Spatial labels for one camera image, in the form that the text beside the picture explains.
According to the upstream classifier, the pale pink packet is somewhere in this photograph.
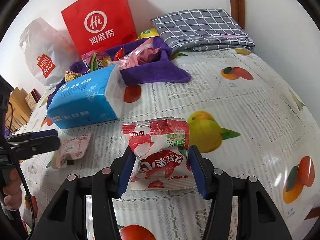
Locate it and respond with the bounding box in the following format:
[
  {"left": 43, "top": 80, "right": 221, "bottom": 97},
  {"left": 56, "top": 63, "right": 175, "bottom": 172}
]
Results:
[{"left": 52, "top": 133, "right": 91, "bottom": 168}]

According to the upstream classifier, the white strawberry jelly packet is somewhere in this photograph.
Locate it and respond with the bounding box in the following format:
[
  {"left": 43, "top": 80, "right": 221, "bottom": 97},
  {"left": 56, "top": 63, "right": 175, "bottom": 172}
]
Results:
[{"left": 122, "top": 118, "right": 195, "bottom": 191}]

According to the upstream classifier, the large pink snack bag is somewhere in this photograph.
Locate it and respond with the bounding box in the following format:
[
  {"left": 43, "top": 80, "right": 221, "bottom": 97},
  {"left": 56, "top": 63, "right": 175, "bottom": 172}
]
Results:
[{"left": 81, "top": 50, "right": 106, "bottom": 66}]

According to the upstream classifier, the green snack packet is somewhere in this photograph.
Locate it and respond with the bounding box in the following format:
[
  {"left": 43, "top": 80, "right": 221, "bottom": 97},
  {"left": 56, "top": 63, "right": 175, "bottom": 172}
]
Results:
[{"left": 89, "top": 52, "right": 111, "bottom": 72}]

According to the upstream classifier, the small red snack packet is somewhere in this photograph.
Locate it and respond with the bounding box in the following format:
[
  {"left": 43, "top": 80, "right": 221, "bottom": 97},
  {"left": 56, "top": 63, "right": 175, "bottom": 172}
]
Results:
[{"left": 114, "top": 47, "right": 125, "bottom": 61}]

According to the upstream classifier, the person's left hand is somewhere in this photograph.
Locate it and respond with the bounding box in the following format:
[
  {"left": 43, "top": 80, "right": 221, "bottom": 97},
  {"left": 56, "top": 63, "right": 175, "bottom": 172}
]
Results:
[{"left": 3, "top": 169, "right": 22, "bottom": 210}]

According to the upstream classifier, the wooden bedside table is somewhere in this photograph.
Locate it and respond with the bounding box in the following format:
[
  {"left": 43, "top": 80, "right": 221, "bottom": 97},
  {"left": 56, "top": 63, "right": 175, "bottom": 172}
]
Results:
[{"left": 5, "top": 87, "right": 31, "bottom": 133}]

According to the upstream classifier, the red framed book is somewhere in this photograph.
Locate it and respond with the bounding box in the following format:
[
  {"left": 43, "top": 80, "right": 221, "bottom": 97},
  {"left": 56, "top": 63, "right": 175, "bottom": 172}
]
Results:
[{"left": 24, "top": 89, "right": 41, "bottom": 111}]

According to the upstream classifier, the yellow triangular snack packet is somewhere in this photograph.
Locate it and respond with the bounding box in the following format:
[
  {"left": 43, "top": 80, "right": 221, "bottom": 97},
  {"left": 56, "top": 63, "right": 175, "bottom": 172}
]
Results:
[{"left": 65, "top": 70, "right": 82, "bottom": 82}]

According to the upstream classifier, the fruit print bed sheet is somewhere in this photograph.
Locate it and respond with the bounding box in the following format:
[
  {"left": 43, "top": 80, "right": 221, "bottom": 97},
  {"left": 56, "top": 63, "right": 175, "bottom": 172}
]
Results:
[{"left": 22, "top": 50, "right": 319, "bottom": 234}]

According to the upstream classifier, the blue tissue pack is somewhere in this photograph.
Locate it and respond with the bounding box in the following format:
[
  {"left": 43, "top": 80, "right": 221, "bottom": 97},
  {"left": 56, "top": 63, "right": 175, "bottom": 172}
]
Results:
[{"left": 47, "top": 64, "right": 126, "bottom": 129}]

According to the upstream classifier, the white Miniso plastic bag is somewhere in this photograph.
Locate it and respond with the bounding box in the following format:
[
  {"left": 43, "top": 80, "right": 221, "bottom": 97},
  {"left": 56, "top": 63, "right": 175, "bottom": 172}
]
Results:
[{"left": 20, "top": 18, "right": 79, "bottom": 90}]

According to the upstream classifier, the purple towel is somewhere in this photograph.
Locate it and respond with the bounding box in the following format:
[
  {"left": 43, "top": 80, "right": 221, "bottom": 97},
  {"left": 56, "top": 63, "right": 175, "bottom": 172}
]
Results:
[{"left": 47, "top": 36, "right": 191, "bottom": 109}]

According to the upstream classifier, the pink wrapped snack pair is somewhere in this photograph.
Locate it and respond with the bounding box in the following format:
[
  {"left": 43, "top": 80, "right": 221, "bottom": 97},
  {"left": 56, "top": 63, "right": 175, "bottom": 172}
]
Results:
[{"left": 113, "top": 37, "right": 160, "bottom": 69}]

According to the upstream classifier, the red Haidilao paper bag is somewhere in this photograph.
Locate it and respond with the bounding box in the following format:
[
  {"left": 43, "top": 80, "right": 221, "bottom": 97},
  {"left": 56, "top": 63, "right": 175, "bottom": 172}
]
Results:
[{"left": 61, "top": 0, "right": 137, "bottom": 55}]

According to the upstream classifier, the yellow packet behind towel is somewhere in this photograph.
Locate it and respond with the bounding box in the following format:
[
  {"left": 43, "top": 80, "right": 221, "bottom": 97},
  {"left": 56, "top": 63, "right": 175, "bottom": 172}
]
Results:
[{"left": 136, "top": 28, "right": 159, "bottom": 40}]

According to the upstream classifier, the grey checked folded cloth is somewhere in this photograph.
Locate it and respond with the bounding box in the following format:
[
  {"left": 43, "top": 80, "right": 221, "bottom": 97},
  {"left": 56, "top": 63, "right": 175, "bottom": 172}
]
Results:
[{"left": 151, "top": 9, "right": 255, "bottom": 53}]

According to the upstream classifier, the brown wooden door frame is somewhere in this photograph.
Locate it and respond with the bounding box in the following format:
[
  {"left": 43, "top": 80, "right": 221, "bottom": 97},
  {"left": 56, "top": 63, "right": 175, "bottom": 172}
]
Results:
[{"left": 230, "top": 0, "right": 245, "bottom": 29}]

